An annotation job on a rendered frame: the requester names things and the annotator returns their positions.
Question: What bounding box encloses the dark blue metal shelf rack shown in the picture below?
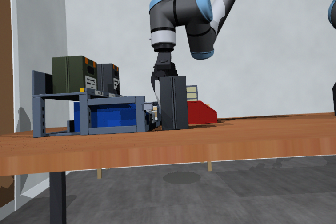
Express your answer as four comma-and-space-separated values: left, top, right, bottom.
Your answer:
32, 70, 162, 138

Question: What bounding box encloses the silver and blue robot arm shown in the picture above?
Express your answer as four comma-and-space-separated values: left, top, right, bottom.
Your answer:
149, 0, 336, 71

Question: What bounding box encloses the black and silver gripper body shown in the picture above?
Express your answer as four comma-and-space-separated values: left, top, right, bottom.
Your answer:
153, 44, 176, 79

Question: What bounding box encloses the red bin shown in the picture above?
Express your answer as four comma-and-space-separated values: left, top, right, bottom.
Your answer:
187, 100, 217, 124

